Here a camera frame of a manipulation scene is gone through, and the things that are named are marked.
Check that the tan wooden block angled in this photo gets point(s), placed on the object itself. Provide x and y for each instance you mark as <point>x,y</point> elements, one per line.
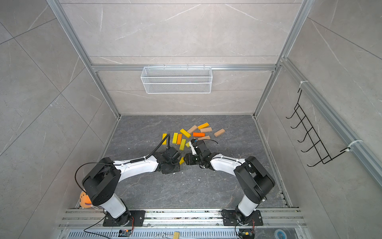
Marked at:
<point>192,129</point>

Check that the tan wooden block right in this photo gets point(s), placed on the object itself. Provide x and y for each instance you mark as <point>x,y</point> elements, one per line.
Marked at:
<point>219,132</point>

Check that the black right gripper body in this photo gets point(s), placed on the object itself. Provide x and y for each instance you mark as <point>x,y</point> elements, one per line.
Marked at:
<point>195,160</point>

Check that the aluminium frame post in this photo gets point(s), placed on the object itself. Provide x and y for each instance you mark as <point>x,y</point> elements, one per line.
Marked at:
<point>72,36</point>

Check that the lime yellow block short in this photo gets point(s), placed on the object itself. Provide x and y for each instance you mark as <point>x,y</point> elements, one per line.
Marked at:
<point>182,145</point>

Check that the orange block flat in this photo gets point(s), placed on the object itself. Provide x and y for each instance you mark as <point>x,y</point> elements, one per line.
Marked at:
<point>199,134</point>

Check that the lime yellow block far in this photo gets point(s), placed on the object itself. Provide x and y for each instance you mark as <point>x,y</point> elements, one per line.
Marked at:
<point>175,138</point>

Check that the black wire hook rack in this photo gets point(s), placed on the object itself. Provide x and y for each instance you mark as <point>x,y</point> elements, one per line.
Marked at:
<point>312,135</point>

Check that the tan wooden block middle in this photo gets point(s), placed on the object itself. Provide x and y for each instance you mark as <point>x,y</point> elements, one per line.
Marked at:
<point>207,129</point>

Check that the yellow block angled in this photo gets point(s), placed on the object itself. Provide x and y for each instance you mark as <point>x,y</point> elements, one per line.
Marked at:
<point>185,133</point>

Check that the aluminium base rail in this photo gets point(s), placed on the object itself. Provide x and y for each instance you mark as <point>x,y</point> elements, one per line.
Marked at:
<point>269,223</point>

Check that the orange plush toy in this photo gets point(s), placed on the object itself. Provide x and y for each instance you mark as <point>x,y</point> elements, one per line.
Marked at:
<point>85,201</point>

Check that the orange block upright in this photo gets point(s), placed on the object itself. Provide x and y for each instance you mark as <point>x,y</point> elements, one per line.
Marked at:
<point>179,138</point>

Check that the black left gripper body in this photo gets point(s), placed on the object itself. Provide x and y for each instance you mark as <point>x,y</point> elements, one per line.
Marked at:
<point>174,167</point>

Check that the white wire mesh basket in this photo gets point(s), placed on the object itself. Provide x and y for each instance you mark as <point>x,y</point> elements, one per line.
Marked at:
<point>177,80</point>

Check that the amber yellow block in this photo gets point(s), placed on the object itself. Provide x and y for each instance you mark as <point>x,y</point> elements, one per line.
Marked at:
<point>204,125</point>

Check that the light wooden block front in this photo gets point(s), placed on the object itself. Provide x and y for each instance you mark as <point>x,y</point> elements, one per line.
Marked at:
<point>203,138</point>

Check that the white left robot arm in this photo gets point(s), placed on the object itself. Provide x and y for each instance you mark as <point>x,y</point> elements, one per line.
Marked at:
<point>101,182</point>

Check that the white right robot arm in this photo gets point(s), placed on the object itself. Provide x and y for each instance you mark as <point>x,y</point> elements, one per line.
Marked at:
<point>255,181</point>

